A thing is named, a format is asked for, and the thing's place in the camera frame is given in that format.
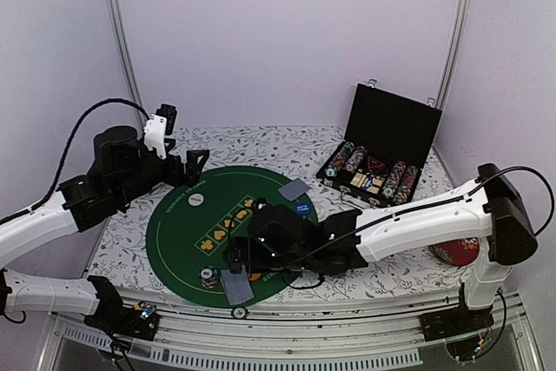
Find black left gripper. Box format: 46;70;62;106
115;139;209;206

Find blue small blind button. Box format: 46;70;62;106
295;202;312;216

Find white dealer button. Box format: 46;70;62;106
188;193;205;207

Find dealt cards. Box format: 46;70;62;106
278;178;310;202
220;270;255;306

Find chip stack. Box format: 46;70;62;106
199;266;219;290

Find orange big blind button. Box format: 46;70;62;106
248;273;261;282

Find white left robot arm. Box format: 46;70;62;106
1;98;209;331

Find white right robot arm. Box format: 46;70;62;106
223;163;539;333

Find green round poker mat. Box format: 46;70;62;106
146;166;317;308

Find boxed card deck in case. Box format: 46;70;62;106
350;173;385;195

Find red triangle all-in marker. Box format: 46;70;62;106
366;156;386;173

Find black poker chip case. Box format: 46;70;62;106
316;84;442;208

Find red floral bowl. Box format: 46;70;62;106
429;238;480;267

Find aluminium left corner post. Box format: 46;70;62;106
106;0;143;108

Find aluminium corner post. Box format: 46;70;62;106
435;0;471;110
106;0;143;108

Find aluminium right corner post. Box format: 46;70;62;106
435;0;471;110

